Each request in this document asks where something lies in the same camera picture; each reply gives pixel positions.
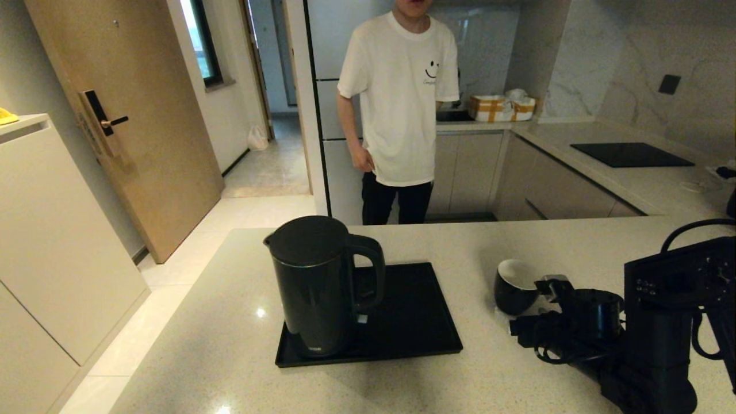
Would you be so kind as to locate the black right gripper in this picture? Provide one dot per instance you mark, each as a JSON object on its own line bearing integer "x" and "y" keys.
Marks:
{"x": 598, "y": 319}

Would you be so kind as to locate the black mug white inside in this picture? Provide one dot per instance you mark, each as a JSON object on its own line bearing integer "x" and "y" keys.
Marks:
{"x": 512, "y": 293}

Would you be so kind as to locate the black electric kettle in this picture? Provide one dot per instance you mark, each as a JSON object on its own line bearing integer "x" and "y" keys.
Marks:
{"x": 313, "y": 287}

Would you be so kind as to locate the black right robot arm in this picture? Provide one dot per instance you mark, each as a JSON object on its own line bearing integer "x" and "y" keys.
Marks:
{"x": 655, "y": 322}

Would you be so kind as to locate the person's right hand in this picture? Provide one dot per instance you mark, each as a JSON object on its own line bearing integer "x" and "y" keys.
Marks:
{"x": 364, "y": 158}

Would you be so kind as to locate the black rectangular serving tray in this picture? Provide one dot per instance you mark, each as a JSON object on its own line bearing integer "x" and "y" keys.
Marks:
{"x": 414, "y": 322}

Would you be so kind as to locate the beige kitchen counter cabinets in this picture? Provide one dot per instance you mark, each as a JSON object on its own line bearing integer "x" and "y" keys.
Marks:
{"x": 466, "y": 172}

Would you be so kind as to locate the black induction cooktop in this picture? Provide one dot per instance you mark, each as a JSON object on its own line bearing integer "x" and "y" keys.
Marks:
{"x": 632, "y": 155}

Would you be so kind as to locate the white box with yellow tape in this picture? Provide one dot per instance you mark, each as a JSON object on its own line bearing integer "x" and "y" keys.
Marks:
{"x": 489, "y": 109}
{"x": 523, "y": 110}

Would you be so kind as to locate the dark kitchen sink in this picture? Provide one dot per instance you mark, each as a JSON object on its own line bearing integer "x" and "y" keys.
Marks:
{"x": 451, "y": 117}

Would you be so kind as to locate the crumpled white bag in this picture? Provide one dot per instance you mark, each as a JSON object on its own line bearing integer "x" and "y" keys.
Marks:
{"x": 516, "y": 95}

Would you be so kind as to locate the white power strip with plug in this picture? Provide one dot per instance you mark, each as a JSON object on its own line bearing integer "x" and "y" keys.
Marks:
{"x": 725, "y": 172}

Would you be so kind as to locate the silver refrigerator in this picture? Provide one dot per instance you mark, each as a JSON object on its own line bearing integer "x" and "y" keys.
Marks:
{"x": 339, "y": 190}

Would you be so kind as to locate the person in smiley white t-shirt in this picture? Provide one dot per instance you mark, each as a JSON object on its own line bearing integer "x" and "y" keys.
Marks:
{"x": 397, "y": 103}

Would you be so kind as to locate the white plastic bag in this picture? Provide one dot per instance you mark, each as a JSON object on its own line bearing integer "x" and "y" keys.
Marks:
{"x": 258, "y": 141}

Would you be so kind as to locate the dark framed window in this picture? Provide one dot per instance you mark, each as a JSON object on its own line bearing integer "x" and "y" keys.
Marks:
{"x": 202, "y": 52}

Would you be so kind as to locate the light wooden door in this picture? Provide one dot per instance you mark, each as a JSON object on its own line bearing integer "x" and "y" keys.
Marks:
{"x": 144, "y": 144}

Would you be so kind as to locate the black electronic door lock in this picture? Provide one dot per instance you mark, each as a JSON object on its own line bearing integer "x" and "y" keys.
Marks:
{"x": 98, "y": 118}

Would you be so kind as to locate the white storage cabinet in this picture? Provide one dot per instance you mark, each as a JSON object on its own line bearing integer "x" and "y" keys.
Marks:
{"x": 52, "y": 241}

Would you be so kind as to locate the yellow object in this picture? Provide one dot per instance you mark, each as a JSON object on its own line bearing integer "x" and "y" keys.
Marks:
{"x": 7, "y": 117}

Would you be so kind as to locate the dark wall socket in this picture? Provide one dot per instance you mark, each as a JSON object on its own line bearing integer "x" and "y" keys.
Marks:
{"x": 669, "y": 85}

